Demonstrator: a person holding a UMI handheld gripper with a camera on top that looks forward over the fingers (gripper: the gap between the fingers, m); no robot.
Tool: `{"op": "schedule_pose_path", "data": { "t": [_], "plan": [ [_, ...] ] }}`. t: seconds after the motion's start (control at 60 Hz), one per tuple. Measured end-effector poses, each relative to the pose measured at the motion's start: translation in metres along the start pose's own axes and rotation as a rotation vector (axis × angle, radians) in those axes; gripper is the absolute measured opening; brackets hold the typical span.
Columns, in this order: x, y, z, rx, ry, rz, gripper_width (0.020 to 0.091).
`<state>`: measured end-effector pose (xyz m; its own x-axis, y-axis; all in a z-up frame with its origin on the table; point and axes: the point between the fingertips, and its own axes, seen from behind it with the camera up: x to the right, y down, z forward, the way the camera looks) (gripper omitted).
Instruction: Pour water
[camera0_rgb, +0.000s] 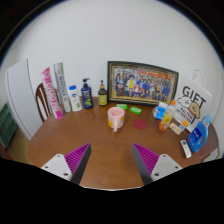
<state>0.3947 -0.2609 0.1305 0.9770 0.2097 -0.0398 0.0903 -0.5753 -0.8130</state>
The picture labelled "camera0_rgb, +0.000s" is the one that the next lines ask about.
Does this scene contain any white printed gift bag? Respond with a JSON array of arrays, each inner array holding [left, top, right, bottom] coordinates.
[[173, 69, 213, 133]]

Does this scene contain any tall pink and white box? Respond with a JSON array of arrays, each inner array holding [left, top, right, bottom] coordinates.
[[40, 67, 64, 120]]

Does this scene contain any blue and white tissue pack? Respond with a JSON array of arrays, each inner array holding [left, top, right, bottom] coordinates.
[[152, 101, 169, 121]]

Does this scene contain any tall white and green box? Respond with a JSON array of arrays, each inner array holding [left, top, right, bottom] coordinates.
[[53, 61, 72, 113]]

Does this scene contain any brown pump bottle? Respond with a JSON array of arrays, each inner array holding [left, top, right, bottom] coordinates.
[[97, 79, 109, 107]]

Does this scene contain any orange-capped juice bottle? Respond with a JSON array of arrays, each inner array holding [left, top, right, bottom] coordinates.
[[158, 99, 177, 133]]

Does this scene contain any small green packet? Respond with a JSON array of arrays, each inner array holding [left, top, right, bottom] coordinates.
[[115, 103, 129, 111], [129, 106, 143, 115]]

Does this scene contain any white cabinet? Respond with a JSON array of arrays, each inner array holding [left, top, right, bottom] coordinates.
[[4, 58, 44, 141]]

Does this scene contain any white shampoo bottle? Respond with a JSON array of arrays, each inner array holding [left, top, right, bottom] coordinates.
[[67, 84, 83, 112]]

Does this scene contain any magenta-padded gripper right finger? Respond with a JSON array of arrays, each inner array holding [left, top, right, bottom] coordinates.
[[131, 143, 184, 186]]

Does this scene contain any white remote control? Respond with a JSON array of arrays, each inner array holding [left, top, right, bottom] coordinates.
[[180, 139, 193, 159]]

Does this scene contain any small pale box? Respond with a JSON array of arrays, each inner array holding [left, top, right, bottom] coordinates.
[[168, 122, 183, 136]]

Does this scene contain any dark green crate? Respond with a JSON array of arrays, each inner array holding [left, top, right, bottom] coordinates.
[[0, 103, 18, 149]]

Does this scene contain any blue detergent bottle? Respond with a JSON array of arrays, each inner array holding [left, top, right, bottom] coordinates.
[[186, 114, 212, 154]]

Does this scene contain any orange puzzle cube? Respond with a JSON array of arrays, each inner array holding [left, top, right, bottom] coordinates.
[[179, 119, 190, 132]]

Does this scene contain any flat round red coaster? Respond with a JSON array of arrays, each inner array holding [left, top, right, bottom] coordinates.
[[133, 118, 148, 131]]

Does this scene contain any framed group picture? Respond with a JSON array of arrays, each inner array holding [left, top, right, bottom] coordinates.
[[106, 60, 180, 108]]

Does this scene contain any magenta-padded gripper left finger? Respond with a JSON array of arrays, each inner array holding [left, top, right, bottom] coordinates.
[[40, 143, 92, 186]]

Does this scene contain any pink mug with orange dots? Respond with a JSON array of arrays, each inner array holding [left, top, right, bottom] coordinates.
[[107, 106, 126, 133]]

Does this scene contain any dark blue pump bottle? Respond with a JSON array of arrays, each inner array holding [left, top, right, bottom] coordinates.
[[80, 77, 94, 110]]

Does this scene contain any brown wooden chair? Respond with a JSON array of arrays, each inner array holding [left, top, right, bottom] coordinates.
[[35, 82, 54, 123]]

